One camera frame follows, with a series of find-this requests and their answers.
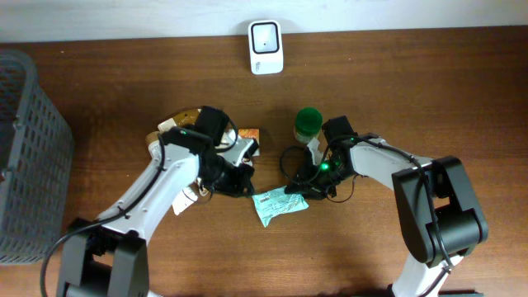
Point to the beige brown snack bag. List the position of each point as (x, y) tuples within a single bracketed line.
[(180, 119)]

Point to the dark grey plastic basket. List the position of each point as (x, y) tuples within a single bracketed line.
[(36, 158)]

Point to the orange tissue packet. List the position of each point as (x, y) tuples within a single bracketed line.
[(251, 133)]

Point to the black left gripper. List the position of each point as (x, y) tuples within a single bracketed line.
[(240, 181)]

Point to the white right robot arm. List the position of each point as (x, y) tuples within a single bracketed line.
[(439, 214)]

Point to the green lid jar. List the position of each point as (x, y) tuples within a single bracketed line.
[(308, 123)]

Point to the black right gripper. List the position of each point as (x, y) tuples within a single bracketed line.
[(311, 189)]

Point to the white barcode scanner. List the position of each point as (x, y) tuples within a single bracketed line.
[(266, 50)]

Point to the teal snack packet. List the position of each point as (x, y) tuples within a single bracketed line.
[(276, 202)]

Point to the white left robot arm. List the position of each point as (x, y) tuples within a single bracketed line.
[(108, 257)]

